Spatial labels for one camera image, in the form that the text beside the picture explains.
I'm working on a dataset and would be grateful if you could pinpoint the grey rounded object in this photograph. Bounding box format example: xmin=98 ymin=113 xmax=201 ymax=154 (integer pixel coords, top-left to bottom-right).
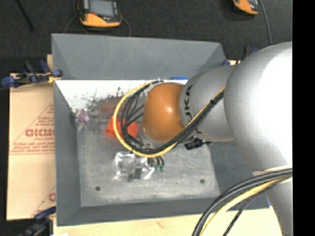
xmin=86 ymin=118 xmax=102 ymax=135

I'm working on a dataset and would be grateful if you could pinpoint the orange plastic object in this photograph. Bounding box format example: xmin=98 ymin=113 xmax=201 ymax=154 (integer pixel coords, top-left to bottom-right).
xmin=105 ymin=115 xmax=140 ymax=139

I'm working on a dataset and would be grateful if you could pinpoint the brown cardboard board, red print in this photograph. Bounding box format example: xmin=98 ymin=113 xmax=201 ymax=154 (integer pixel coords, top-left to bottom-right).
xmin=5 ymin=82 xmax=58 ymax=221

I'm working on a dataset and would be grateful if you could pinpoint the grey metal bin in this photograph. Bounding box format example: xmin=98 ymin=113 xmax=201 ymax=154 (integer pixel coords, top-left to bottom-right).
xmin=51 ymin=33 xmax=270 ymax=226

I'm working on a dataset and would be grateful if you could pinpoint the purple and white toy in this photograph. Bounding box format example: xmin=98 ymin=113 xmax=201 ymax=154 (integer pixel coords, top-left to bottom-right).
xmin=74 ymin=108 xmax=92 ymax=132

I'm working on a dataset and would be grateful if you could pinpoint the black cylinder on white bracket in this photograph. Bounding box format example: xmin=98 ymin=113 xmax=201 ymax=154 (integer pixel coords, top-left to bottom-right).
xmin=184 ymin=137 xmax=213 ymax=150

